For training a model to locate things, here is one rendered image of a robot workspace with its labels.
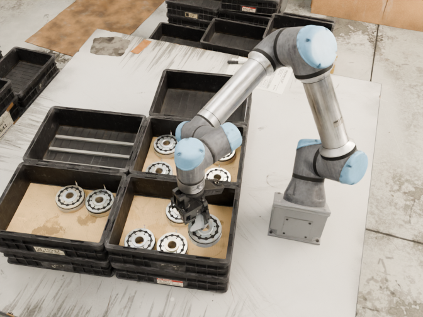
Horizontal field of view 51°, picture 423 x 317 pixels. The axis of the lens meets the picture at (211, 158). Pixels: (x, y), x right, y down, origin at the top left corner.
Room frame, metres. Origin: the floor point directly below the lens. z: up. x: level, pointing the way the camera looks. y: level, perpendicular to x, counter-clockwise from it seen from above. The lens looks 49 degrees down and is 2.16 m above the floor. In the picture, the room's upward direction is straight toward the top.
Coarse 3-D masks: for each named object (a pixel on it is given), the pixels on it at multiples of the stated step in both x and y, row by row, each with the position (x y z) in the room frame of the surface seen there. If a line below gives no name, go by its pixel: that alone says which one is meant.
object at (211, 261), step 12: (156, 180) 0.97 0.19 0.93; (168, 180) 0.96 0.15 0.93; (120, 204) 0.86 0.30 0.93; (108, 240) 0.72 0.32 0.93; (228, 240) 0.72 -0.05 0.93; (120, 252) 0.69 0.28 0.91; (132, 252) 0.69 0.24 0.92; (144, 252) 0.68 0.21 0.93; (156, 252) 0.68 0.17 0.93; (168, 252) 0.68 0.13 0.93; (228, 252) 0.68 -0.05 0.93; (216, 264) 0.65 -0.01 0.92; (228, 264) 0.65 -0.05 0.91
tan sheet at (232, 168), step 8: (152, 144) 1.23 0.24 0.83; (152, 152) 1.18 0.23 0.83; (152, 160) 1.14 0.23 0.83; (160, 160) 1.14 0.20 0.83; (168, 160) 1.14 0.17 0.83; (144, 168) 1.10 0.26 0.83; (208, 168) 1.10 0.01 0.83; (224, 168) 1.10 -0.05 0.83; (232, 168) 1.10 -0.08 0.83; (232, 176) 1.06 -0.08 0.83
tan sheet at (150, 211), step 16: (144, 208) 0.91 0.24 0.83; (160, 208) 0.91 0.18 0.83; (208, 208) 0.91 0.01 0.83; (224, 208) 0.91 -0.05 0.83; (128, 224) 0.85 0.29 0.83; (160, 224) 0.85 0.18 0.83; (224, 224) 0.85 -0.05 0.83; (224, 240) 0.78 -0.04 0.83; (208, 256) 0.72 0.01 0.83; (224, 256) 0.72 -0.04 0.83
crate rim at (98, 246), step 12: (48, 168) 1.02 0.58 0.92; (60, 168) 1.02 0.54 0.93; (72, 168) 1.02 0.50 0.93; (12, 180) 0.97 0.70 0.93; (120, 192) 0.91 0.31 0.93; (0, 204) 0.86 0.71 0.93; (108, 216) 0.81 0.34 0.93; (108, 228) 0.77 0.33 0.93; (24, 240) 0.74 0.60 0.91; (36, 240) 0.73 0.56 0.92; (48, 240) 0.72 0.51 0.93; (60, 240) 0.72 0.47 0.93; (72, 240) 0.72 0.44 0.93
